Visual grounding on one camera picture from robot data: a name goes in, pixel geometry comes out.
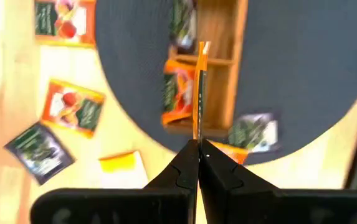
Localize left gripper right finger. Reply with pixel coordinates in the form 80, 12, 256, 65
199, 139, 357, 224

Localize red strawberry tea bag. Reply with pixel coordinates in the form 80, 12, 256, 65
34, 0, 97, 50
40, 78, 107, 139

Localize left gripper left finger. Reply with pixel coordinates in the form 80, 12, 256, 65
30, 139, 201, 224

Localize dark green tea packet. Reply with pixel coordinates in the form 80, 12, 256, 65
227, 111, 281, 154

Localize white orange Tazo tea bag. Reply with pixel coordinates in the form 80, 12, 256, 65
98, 150, 150, 190

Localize wooden three-slot tray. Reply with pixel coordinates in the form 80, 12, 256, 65
162, 0, 249, 138

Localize round dark woven placemat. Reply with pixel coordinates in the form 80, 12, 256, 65
94, 0, 357, 166

